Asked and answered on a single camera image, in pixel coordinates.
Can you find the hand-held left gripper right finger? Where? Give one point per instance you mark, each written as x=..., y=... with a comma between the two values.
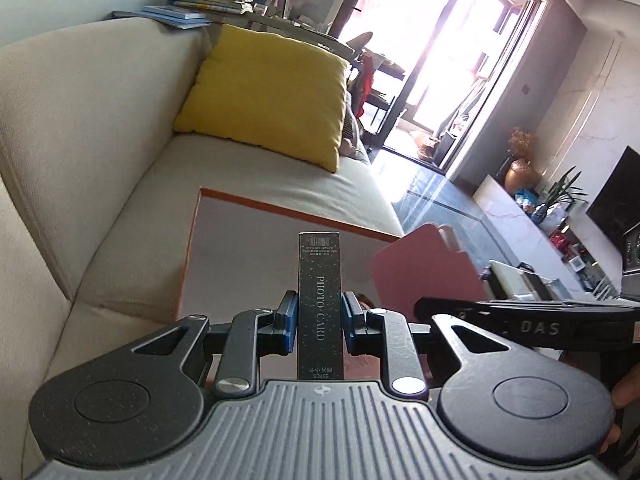
x=350, y=324

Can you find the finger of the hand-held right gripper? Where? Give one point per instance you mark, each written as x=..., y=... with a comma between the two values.
x=445, y=307

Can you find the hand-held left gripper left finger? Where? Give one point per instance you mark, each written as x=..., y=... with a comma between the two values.
x=287, y=322

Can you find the black card box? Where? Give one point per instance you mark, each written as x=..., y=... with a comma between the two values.
x=320, y=280

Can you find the orange and white storage box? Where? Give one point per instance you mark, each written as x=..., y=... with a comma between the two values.
x=240, y=245

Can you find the person's right hand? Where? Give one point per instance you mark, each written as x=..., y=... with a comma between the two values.
x=625, y=392

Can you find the white marble television cabinet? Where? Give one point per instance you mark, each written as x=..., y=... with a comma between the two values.
x=505, y=210

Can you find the black television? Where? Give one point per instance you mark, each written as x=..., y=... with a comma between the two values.
x=617, y=200

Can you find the green potted plant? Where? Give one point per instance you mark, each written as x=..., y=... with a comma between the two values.
x=562, y=192

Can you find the bronze vase with dried flowers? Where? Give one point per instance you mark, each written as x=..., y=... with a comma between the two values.
x=520, y=175

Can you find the brown floor pot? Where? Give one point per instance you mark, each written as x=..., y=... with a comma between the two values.
x=427, y=146

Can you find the grey patterned cushion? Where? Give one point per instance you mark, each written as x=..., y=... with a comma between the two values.
x=352, y=132

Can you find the black chair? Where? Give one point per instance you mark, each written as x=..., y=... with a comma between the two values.
x=380, y=95

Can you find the yellow pillow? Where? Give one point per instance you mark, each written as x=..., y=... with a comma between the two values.
x=265, y=90

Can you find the red garment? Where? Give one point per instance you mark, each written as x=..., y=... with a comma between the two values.
x=371, y=77

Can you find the beige sofa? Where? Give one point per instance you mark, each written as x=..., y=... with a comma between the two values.
x=75, y=160

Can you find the table behind sofa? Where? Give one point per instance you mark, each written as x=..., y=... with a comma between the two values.
x=295, y=30

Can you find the blue book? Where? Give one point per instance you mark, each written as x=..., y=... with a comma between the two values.
x=170, y=16

